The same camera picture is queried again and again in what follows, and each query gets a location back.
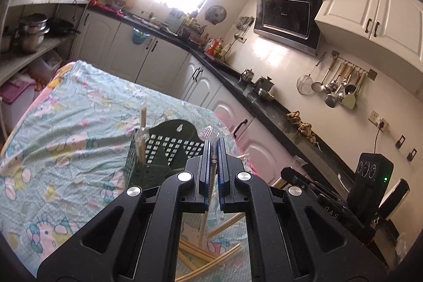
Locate blue hanging bin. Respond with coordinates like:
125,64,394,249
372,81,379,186
132,27,149,45

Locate set of bamboo chopsticks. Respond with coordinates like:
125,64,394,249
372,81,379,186
178,212,246,281

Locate small hanging kitchen tools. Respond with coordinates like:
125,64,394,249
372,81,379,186
236,16,255,40

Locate pink plastic storage box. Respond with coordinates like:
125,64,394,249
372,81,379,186
0,77,35,134

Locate black wok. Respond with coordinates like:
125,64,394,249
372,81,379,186
46,18,81,37

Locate black range hood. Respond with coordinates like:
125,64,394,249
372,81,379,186
245,0,324,57

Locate white lower cabinets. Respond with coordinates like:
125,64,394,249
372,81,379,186
71,9,344,193

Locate steel shelf rack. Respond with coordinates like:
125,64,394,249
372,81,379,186
0,0,90,137

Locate cartoon cat printed tablecloth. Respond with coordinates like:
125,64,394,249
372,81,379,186
0,61,256,282

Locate metal utensil rail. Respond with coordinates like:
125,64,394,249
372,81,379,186
330,51,378,81

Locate stacked steel pots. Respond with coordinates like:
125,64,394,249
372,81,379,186
17,14,51,53

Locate pile of ginger roots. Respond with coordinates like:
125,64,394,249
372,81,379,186
286,110,320,144

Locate white upper cabinet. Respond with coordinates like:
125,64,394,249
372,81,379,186
314,0,423,71

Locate steel kettle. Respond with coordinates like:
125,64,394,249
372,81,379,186
240,68,255,85

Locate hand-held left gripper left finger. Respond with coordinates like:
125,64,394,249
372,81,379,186
37,138,213,282

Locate row of hanging cooking utensils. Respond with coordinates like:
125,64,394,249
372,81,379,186
296,52,367,110

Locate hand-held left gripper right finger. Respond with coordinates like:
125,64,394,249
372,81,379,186
216,137,388,282

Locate steel pot with lid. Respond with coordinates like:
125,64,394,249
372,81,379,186
254,76,275,101

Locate green plastic utensil basket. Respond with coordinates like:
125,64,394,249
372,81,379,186
124,119,207,191

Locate group of condiment bottles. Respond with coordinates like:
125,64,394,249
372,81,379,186
204,38,232,60

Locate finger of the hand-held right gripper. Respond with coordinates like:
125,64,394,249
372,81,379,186
281,166,332,204

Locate black power cable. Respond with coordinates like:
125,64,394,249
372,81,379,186
373,122,386,154

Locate black countertop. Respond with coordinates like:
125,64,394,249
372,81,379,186
89,1,356,193

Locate dark round wall fan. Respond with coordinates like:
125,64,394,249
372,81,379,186
206,4,227,26

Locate dish rack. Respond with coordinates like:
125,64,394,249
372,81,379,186
167,9,205,41

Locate white wall socket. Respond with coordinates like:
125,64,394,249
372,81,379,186
368,110,389,130

